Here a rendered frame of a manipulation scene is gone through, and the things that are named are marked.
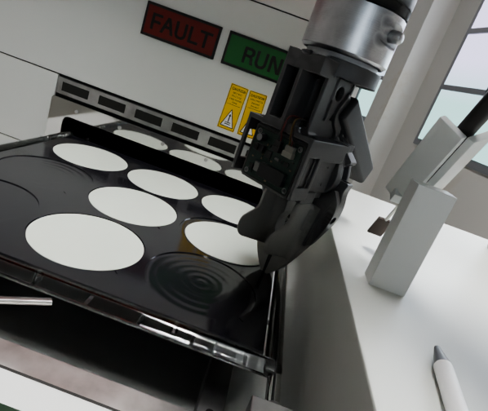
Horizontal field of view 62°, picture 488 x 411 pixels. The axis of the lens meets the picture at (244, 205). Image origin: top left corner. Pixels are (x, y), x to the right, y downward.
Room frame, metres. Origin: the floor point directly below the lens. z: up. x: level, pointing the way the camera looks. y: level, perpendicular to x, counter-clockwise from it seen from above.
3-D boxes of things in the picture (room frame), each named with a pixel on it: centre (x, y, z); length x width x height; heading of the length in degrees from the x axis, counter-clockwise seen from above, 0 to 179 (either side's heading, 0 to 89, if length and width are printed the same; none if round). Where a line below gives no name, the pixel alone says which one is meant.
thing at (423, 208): (0.32, -0.13, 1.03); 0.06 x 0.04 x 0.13; 179
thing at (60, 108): (0.64, 0.13, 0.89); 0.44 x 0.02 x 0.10; 89
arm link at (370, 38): (0.37, -0.04, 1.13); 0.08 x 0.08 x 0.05
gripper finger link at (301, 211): (0.36, -0.05, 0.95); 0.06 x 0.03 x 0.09; 142
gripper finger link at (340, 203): (0.37, -0.06, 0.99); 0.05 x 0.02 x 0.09; 52
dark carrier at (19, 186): (0.43, 0.12, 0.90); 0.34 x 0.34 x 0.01; 89
